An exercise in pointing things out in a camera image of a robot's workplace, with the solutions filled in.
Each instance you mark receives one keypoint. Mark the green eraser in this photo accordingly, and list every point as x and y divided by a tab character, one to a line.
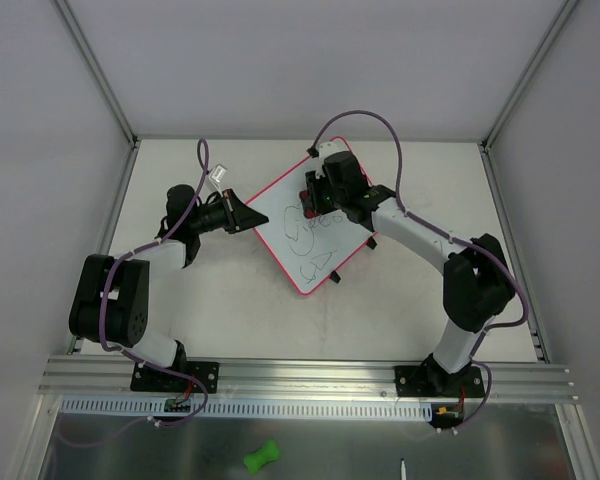
269	452

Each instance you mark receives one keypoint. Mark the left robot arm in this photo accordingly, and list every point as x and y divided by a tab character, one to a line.
111	303

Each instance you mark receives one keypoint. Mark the left aluminium frame post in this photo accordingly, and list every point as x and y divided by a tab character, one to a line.
93	66

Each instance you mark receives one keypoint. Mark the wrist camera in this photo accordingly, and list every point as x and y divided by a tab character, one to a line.
215	176
326	149

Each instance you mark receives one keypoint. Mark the aluminium frame post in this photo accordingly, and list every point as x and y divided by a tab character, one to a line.
93	66
555	28

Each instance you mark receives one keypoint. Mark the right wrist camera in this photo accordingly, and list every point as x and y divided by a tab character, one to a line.
326	149

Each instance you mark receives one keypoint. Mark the right aluminium frame post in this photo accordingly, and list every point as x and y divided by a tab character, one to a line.
555	28

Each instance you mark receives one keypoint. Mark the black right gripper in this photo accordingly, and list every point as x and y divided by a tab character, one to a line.
311	187

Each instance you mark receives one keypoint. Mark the aluminium front rail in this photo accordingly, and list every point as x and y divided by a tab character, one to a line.
535	383

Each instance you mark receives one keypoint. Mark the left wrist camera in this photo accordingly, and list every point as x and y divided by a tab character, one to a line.
215	176

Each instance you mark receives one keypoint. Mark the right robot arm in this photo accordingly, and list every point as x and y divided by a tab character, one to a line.
476	283

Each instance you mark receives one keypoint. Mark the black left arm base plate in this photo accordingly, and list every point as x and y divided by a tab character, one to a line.
149	380

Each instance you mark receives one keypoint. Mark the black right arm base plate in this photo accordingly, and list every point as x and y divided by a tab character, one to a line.
429	381

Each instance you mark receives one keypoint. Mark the pink framed whiteboard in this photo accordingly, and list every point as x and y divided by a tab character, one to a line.
307	250

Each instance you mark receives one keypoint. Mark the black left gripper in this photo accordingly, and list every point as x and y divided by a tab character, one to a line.
231	211

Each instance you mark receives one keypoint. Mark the black white board stand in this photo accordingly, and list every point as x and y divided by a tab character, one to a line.
369	245

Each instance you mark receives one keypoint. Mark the slotted cable duct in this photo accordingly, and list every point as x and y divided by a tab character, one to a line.
162	407

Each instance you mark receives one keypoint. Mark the red whiteboard eraser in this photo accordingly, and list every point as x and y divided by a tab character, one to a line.
307	204

